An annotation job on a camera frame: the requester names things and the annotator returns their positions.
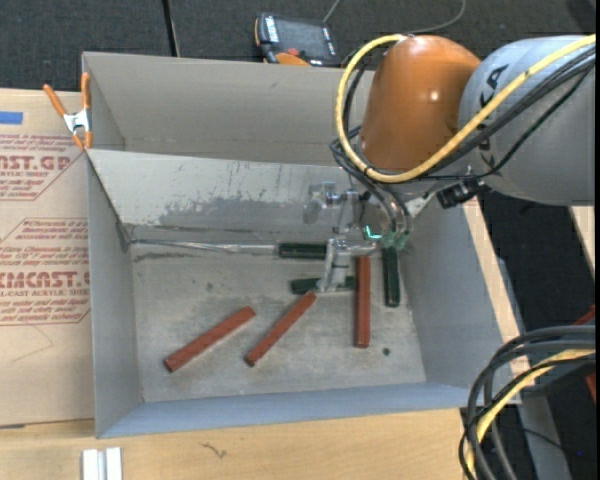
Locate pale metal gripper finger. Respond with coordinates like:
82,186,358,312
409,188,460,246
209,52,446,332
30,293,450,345
321,240,339,293
336,241,376,292

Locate dark green flat block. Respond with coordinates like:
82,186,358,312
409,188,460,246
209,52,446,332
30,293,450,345
382,246,402,309
277,242,328,261
289,276,357,296

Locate red-brown flat block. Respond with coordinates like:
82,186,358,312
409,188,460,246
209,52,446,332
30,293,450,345
352,255,373,350
162,305,257,374
244,290,318,368

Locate grey metal bin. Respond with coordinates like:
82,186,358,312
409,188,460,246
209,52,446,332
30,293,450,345
81,51,527,440

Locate brown cardboard board red print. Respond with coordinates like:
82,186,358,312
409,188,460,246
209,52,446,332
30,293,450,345
0,86,97,432

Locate black cylinder on white bracket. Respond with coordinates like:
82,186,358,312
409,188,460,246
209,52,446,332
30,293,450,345
408,176,483,219

